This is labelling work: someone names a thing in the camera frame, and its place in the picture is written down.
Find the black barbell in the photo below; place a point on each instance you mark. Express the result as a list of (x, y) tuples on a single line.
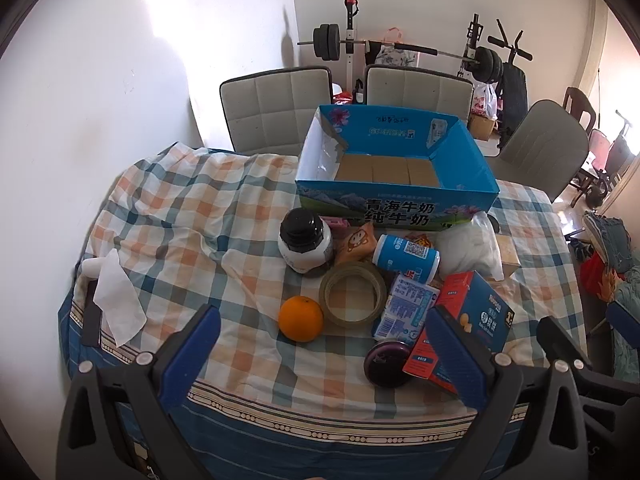
[(327, 37)]

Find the white bottle with black cap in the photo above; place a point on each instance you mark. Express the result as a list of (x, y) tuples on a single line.
[(305, 255)]

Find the black flat object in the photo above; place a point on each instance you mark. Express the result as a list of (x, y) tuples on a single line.
[(91, 322)]

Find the grey shell chair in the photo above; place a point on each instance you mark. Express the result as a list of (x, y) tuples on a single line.
[(545, 145)]

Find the teal cloth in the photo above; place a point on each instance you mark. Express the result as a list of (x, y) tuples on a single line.
[(627, 360)]

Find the blue and white carton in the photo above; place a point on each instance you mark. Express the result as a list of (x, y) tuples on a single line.
[(400, 310)]

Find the orange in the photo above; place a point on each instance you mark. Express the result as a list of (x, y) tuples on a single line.
[(301, 319)]

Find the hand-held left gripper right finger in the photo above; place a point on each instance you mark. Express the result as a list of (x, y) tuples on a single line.
[(455, 360)]

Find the red and white plastic bag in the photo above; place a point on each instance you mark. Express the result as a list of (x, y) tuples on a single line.
[(484, 102)]

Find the black exercise bench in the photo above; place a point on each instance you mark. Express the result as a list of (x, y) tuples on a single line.
[(515, 95)]

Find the pink stroller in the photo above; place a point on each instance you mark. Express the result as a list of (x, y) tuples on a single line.
[(600, 145)]

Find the blue and red snack box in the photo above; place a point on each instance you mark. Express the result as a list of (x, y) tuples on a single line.
[(490, 310)]

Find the white barbell rack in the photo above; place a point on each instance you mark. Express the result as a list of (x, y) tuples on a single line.
[(348, 60)]

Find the pink small package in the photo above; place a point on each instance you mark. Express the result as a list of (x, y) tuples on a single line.
[(334, 222)]

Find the white tissue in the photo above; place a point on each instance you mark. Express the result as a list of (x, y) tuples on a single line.
[(117, 300)]

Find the grey blue cloth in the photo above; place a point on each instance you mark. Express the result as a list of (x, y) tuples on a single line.
[(607, 240)]

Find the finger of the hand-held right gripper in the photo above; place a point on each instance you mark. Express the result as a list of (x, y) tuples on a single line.
[(625, 320), (557, 340)]

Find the orange cartoon snack packet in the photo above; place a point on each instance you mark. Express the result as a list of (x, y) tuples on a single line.
[(356, 245)]

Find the grey quilted chair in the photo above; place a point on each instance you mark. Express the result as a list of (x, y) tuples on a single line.
[(275, 105), (420, 90)]

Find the purple round tin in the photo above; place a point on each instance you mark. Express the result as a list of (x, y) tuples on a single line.
[(385, 365)]

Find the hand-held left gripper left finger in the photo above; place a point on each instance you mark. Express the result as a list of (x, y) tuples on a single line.
[(192, 350)]

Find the blue cardboard box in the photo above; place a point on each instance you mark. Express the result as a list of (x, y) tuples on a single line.
[(400, 210)]

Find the red cloth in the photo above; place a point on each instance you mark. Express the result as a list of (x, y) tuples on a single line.
[(595, 272)]

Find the plaid blanket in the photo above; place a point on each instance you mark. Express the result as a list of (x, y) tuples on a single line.
[(200, 210)]

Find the dark wooden chair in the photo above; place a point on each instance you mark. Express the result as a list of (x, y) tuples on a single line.
[(575, 100)]

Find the brown cardboard box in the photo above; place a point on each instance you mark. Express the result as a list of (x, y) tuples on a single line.
[(482, 127)]

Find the blue cylindrical wipes canister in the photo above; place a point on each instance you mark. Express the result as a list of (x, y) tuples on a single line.
[(400, 257)]

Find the clear packing tape roll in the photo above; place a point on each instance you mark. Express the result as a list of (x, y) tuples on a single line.
[(350, 321)]

